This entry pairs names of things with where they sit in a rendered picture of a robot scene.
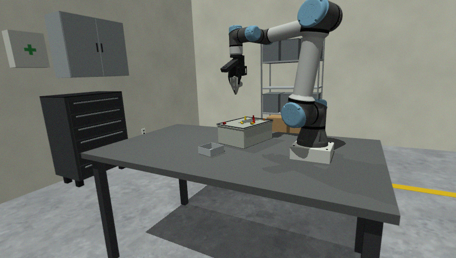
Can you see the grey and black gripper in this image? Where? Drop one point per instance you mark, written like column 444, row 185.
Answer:
column 237, row 72

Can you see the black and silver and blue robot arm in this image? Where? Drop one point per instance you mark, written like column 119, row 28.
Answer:
column 316, row 18

